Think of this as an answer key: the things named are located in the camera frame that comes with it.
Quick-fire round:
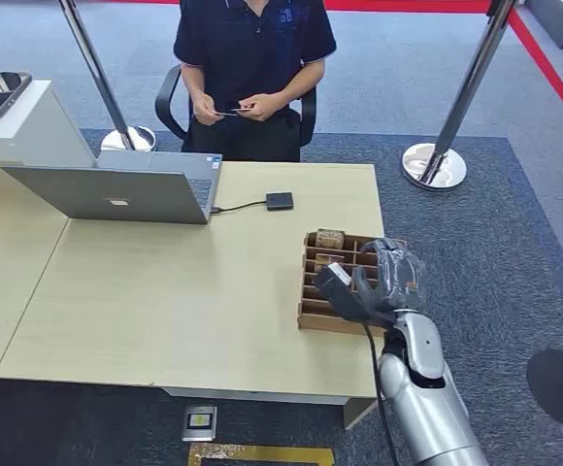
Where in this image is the person's left hand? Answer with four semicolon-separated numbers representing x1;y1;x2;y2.
238;92;284;124

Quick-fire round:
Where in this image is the person's right hand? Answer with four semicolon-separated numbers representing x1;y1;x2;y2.
192;92;225;127

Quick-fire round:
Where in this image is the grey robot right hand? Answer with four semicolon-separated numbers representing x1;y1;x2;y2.
351;238;428;323

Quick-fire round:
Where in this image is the thin dark card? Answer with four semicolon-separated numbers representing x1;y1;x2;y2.
212;105;254;118

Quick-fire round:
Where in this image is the person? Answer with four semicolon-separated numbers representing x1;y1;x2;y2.
173;0;338;163

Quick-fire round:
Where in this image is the black card reader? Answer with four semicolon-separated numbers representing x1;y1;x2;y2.
266;191;294;213

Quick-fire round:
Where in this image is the brown wooden card holder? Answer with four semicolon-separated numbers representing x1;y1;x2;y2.
297;230;409;339

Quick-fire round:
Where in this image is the black office chair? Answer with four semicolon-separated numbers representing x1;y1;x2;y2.
154;62;318;150

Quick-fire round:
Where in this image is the dark blue floor rug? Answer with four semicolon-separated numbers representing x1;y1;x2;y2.
0;128;563;466

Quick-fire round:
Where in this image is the grey laptop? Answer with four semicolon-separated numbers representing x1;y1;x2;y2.
0;150;224;226

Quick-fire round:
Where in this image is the white cabinet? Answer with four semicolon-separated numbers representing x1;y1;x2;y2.
0;78;99;170

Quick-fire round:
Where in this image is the black round base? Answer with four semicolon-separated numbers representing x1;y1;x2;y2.
525;348;563;432

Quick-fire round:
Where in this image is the yellow floor tape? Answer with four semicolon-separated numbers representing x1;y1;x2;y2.
187;442;336;466

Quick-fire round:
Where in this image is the red barrier belt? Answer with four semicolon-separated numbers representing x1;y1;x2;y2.
505;7;563;142

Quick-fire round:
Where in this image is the silver floor socket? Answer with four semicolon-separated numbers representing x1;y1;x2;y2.
181;403;218;444

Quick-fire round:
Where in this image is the dark grey display platform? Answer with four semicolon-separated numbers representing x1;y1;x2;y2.
524;0;563;50

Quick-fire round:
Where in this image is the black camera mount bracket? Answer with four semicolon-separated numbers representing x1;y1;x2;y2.
312;264;398;330

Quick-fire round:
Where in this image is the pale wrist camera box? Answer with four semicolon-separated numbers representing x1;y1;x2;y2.
326;261;353;288

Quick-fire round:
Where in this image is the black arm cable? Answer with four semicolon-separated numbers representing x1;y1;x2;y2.
361;321;401;466

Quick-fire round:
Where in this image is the chrome stanchion post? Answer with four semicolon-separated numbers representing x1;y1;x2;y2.
57;0;158;153
401;0;518;192

